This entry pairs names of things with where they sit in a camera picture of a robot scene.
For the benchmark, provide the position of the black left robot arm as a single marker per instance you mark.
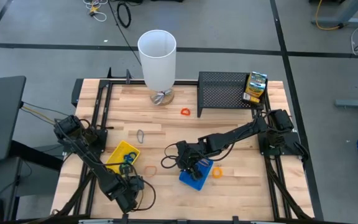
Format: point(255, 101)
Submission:
point(95, 168)

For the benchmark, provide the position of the yellow plastic basket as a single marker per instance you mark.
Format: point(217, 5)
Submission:
point(117, 152)

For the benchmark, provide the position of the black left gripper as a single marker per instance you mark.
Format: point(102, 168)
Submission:
point(132, 185)

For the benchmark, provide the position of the blue plastic basket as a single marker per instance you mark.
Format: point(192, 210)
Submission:
point(194, 185)

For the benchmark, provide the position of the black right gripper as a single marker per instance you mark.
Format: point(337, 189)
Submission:
point(190, 155)

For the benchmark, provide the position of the grey desk leg frame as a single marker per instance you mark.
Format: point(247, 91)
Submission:
point(350, 9)

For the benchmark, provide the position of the dark grey side desk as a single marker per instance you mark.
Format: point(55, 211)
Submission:
point(2, 109)

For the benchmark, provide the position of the white table lamp wooden base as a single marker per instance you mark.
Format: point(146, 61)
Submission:
point(157, 68)

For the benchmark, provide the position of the orange rubber band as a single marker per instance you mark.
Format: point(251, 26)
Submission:
point(145, 171)

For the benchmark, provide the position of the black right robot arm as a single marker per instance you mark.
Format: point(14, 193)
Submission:
point(228, 138)

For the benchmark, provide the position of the blue rubber band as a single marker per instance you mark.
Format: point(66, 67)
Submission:
point(137, 137)

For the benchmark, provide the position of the grey desk foot bar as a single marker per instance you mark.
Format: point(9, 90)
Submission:
point(353, 103)

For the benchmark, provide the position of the black mesh shelf riser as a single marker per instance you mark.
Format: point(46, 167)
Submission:
point(222, 90)

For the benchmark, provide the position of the black plastic basket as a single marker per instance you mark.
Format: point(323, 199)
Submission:
point(265, 93)

